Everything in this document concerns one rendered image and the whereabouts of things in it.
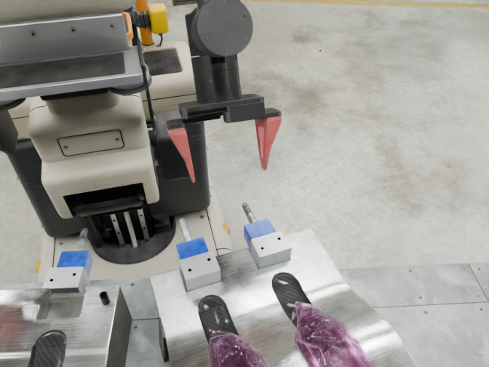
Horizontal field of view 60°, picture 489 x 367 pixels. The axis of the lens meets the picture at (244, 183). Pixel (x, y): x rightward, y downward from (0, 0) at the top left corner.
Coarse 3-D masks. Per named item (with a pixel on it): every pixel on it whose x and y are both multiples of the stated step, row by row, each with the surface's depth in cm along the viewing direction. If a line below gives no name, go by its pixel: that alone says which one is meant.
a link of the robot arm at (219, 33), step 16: (176, 0) 48; (192, 0) 48; (208, 0) 41; (224, 0) 42; (208, 16) 42; (224, 16) 42; (240, 16) 42; (192, 32) 46; (208, 32) 42; (224, 32) 42; (240, 32) 43; (208, 48) 42; (224, 48) 43; (240, 48) 43
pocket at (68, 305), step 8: (48, 288) 56; (48, 296) 56; (56, 296) 56; (64, 296) 56; (72, 296) 56; (80, 296) 56; (48, 304) 56; (56, 304) 57; (64, 304) 57; (72, 304) 57; (80, 304) 57; (40, 312) 54; (48, 312) 56; (56, 312) 56; (64, 312) 56; (72, 312) 56; (80, 312) 56
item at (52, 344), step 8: (40, 336) 51; (48, 336) 51; (56, 336) 51; (64, 336) 51; (40, 344) 50; (48, 344) 50; (56, 344) 50; (64, 344) 50; (32, 352) 49; (40, 352) 50; (48, 352) 50; (56, 352) 50; (64, 352) 49; (32, 360) 49; (40, 360) 49; (48, 360) 49; (56, 360) 49
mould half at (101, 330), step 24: (96, 288) 55; (120, 288) 56; (0, 312) 53; (24, 312) 53; (96, 312) 53; (120, 312) 56; (0, 336) 51; (24, 336) 51; (72, 336) 51; (96, 336) 51; (120, 336) 55; (0, 360) 49; (24, 360) 49; (72, 360) 49; (96, 360) 49; (120, 360) 55
